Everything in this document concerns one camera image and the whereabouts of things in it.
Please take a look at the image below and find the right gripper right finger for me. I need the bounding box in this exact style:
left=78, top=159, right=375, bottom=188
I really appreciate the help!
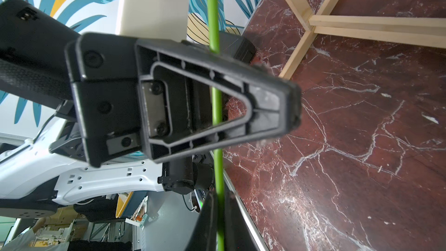
left=224, top=185, right=258, bottom=251

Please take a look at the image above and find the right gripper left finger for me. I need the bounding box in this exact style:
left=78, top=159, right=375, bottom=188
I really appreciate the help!
left=185, top=191, right=218, bottom=251

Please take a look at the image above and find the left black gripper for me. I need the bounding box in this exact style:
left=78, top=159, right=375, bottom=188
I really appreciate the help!
left=65, top=33, right=302, bottom=167

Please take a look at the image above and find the pink tulip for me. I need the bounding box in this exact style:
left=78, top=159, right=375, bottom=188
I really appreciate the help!
left=207, top=0, right=225, bottom=251

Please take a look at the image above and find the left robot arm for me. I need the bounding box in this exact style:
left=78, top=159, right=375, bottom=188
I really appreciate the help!
left=1, top=0, right=302, bottom=218

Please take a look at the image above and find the wooden clothes rack frame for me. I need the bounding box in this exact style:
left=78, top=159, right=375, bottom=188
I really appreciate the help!
left=279, top=0, right=446, bottom=80

